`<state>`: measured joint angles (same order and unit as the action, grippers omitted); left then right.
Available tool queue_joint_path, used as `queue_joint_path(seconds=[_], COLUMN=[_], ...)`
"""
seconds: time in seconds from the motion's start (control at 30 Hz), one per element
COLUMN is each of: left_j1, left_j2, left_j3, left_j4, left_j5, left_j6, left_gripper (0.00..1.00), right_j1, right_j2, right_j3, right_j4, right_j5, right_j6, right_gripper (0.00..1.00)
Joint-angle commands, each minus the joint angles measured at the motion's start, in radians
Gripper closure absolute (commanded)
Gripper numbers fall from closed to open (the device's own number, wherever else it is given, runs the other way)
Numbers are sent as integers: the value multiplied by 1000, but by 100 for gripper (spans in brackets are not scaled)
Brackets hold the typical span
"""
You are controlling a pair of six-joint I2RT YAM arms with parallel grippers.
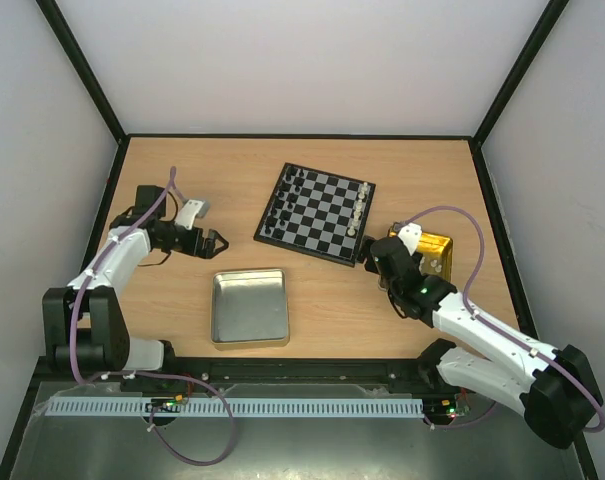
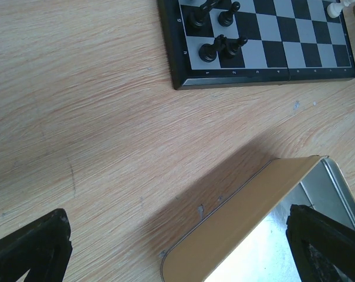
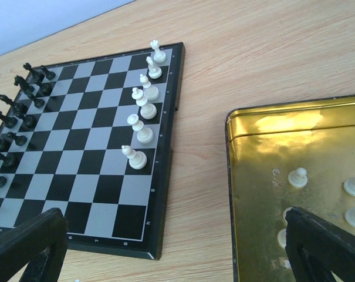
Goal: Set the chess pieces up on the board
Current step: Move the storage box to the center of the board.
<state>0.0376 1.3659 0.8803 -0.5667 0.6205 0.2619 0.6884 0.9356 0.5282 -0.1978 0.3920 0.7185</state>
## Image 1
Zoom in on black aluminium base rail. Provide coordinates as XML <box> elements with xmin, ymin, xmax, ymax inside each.
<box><xmin>33</xmin><ymin>353</ymin><xmax>483</xmax><ymax>396</ymax></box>

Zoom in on black white chess board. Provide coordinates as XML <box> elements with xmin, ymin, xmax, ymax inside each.
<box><xmin>253</xmin><ymin>163</ymin><xmax>376</xmax><ymax>267</ymax></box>

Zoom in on light blue slotted cable duct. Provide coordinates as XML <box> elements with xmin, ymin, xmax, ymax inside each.
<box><xmin>45</xmin><ymin>397</ymin><xmax>423</xmax><ymax>419</ymax></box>

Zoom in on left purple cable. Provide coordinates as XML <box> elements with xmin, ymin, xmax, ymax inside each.
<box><xmin>69</xmin><ymin>166</ymin><xmax>237</xmax><ymax>467</ymax></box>

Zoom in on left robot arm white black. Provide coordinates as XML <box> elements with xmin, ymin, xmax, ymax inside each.
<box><xmin>42</xmin><ymin>185</ymin><xmax>229</xmax><ymax>383</ymax></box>

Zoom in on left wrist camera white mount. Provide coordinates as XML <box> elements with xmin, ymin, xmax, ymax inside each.
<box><xmin>174</xmin><ymin>199</ymin><xmax>210</xmax><ymax>230</ymax></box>

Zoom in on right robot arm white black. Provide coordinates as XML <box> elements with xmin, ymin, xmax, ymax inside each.
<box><xmin>362</xmin><ymin>236</ymin><xmax>605</xmax><ymax>449</ymax></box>

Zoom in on gold metal tin tray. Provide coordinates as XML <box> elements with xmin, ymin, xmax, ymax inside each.
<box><xmin>388</xmin><ymin>223</ymin><xmax>453</xmax><ymax>281</ymax></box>

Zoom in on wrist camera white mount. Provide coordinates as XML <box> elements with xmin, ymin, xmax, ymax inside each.
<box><xmin>397</xmin><ymin>223</ymin><xmax>422</xmax><ymax>255</ymax></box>
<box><xmin>174</xmin><ymin>199</ymin><xmax>210</xmax><ymax>230</ymax></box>

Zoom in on silver metal tin tray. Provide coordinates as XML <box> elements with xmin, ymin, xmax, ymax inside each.
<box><xmin>211</xmin><ymin>268</ymin><xmax>290</xmax><ymax>350</ymax></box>

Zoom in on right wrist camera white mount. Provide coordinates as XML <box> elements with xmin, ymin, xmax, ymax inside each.
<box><xmin>397</xmin><ymin>223</ymin><xmax>422</xmax><ymax>255</ymax></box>

